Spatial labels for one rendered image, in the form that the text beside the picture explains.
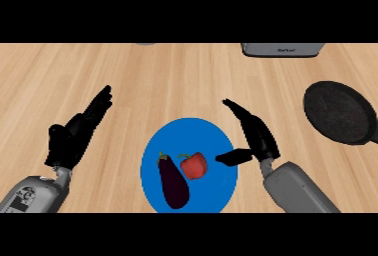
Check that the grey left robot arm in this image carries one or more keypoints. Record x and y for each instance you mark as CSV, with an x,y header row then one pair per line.
x,y
37,193

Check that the grey appliance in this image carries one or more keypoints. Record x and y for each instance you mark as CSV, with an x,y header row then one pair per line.
x,y
282,50

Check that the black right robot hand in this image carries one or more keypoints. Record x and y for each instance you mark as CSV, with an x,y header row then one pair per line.
x,y
259,136

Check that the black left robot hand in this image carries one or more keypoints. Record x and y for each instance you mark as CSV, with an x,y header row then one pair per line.
x,y
74,133

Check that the dark purple eggplant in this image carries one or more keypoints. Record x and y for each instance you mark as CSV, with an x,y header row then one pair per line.
x,y
173,185

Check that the blue plate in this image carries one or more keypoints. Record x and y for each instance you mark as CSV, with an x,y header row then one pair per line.
x,y
207,140

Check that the red bell pepper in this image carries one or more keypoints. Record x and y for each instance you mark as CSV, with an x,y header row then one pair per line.
x,y
194,165

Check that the black frying pan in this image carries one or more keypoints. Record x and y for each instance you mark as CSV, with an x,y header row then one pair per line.
x,y
340,113

